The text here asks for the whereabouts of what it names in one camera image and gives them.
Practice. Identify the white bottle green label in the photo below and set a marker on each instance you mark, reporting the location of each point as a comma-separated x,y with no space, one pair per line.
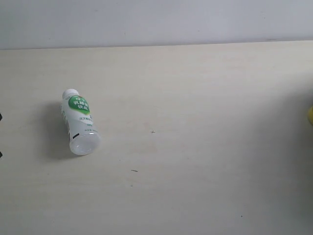
84,137

